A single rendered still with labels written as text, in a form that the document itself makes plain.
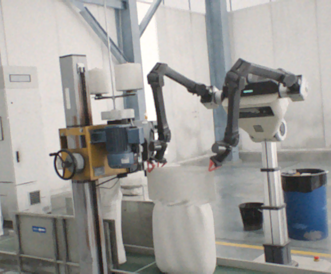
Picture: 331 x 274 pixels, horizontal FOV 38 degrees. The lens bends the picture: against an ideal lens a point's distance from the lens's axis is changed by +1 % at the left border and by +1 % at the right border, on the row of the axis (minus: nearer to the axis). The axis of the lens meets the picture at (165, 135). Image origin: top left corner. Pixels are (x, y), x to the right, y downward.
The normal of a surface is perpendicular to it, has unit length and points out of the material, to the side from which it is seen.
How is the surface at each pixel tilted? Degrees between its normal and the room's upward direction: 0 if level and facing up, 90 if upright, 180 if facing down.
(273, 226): 90
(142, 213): 90
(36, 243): 90
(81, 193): 90
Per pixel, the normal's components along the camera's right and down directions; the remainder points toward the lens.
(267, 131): -0.40, 0.71
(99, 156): 0.80, -0.04
